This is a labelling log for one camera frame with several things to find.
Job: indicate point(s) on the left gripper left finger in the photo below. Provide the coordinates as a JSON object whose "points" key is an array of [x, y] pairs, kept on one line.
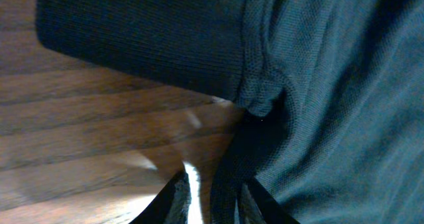
{"points": [[170, 206]]}

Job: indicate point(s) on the black polo shirt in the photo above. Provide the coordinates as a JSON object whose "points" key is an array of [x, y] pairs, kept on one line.
{"points": [[332, 89]]}

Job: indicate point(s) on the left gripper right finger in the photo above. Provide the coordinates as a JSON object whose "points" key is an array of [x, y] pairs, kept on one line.
{"points": [[257, 206]]}

